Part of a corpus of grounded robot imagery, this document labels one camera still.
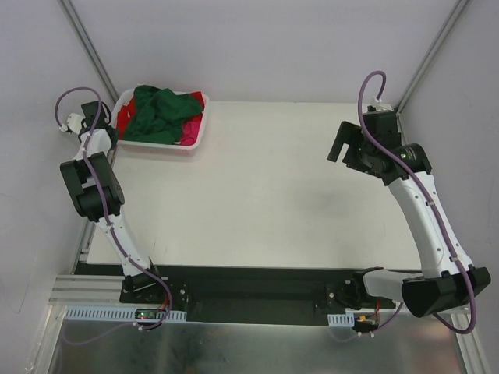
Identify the red t shirt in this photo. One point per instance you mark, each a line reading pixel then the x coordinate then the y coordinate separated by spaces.
pixel 124 117

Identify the left aluminium rail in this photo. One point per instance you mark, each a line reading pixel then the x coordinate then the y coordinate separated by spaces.
pixel 85 290

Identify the pink t shirt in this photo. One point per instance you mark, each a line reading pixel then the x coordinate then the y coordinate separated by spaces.
pixel 190 131

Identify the left white cable duct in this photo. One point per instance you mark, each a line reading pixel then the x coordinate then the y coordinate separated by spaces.
pixel 122 314

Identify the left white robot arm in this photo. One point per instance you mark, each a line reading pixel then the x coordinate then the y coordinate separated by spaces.
pixel 97 196

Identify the right aluminium frame post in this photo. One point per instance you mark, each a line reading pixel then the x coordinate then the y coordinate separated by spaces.
pixel 431 54

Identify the white cable duct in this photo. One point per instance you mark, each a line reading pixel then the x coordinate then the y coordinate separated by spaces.
pixel 122 314
pixel 341 320

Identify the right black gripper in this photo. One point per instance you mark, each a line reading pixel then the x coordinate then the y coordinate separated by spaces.
pixel 352 149

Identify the right white cable duct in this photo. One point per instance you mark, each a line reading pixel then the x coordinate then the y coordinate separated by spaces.
pixel 341 320

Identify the left aluminium frame post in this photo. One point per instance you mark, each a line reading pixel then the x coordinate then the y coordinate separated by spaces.
pixel 91 52

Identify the aluminium frame post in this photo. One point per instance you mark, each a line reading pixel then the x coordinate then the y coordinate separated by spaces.
pixel 91 52
pixel 431 54

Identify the green t shirt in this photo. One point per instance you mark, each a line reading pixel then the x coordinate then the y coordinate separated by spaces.
pixel 160 113

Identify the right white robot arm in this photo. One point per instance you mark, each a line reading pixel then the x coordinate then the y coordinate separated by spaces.
pixel 447 278

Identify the white plastic basket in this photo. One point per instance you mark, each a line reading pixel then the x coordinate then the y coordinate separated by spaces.
pixel 195 144

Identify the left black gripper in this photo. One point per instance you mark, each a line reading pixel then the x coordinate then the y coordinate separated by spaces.
pixel 91 110

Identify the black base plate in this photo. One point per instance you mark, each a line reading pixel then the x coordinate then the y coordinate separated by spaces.
pixel 214 294

